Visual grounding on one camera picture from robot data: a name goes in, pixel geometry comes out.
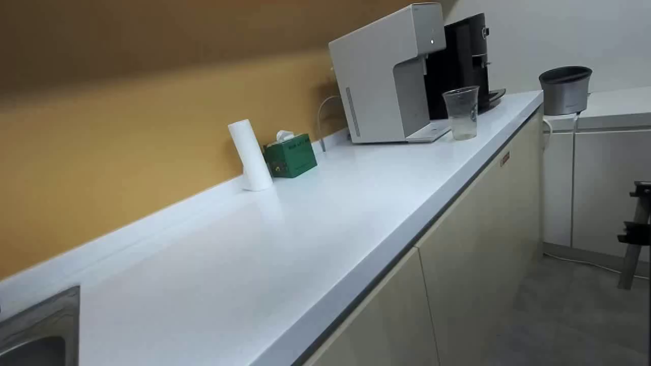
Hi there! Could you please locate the green tissue box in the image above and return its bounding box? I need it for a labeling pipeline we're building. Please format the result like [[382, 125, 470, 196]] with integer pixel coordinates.
[[262, 128, 320, 182]]

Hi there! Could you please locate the white coffee machine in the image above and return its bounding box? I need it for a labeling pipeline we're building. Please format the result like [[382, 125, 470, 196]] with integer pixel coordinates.
[[327, 0, 454, 146]]

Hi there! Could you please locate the white power cable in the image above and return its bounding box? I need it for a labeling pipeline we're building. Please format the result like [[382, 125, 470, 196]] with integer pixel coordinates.
[[313, 92, 343, 141]]

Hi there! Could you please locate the black round bin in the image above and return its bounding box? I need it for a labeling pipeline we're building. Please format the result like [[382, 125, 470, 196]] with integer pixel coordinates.
[[537, 66, 594, 118]]

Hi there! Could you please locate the white paper roll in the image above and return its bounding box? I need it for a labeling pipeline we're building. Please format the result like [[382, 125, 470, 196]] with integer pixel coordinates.
[[226, 118, 274, 194]]

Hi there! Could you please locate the steel sink basin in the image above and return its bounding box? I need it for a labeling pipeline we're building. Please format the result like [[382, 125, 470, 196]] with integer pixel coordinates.
[[0, 286, 82, 366]]

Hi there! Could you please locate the clear plastic cup green logo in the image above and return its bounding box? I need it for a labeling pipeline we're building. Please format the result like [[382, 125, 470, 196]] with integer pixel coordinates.
[[441, 84, 482, 142]]

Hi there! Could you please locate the white side cabinet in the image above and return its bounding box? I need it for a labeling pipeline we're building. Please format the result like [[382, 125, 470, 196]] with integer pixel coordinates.
[[540, 85, 651, 263]]

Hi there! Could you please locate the beige cabinet door with sticker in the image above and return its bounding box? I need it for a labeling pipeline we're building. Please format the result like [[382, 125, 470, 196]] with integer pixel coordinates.
[[414, 110, 544, 366]]

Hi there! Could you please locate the black tripod stand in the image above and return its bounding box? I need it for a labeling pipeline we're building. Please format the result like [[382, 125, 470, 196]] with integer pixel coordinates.
[[617, 179, 651, 293]]

